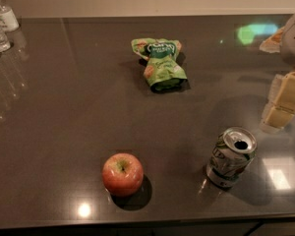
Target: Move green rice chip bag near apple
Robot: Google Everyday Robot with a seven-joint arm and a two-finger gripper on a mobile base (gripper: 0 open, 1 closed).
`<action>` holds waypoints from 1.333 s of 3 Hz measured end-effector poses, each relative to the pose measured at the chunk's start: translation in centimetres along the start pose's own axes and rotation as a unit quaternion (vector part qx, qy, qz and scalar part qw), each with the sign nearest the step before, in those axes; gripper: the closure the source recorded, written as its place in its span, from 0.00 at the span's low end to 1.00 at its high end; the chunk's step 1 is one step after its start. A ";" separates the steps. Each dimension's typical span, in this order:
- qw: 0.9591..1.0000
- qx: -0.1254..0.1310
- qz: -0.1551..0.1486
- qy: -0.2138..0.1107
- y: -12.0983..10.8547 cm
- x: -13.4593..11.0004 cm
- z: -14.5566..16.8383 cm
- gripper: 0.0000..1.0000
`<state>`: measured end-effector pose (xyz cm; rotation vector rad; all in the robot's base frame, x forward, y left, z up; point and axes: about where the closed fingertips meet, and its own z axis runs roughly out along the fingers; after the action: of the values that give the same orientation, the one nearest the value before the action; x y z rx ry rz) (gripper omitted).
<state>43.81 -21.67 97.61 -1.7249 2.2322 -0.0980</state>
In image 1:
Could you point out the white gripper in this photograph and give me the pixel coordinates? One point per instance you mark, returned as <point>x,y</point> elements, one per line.
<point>294,39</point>

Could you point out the green rice chip bag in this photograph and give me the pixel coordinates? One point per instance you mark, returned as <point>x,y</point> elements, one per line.
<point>162,71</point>

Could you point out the red apple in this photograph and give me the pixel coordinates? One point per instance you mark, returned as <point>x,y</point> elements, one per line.
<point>122,174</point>

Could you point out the green soda can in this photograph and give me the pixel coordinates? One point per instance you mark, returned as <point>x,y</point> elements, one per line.
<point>234,150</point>

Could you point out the white hand sanitizer bottle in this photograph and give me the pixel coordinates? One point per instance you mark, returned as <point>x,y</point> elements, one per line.
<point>8,20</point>

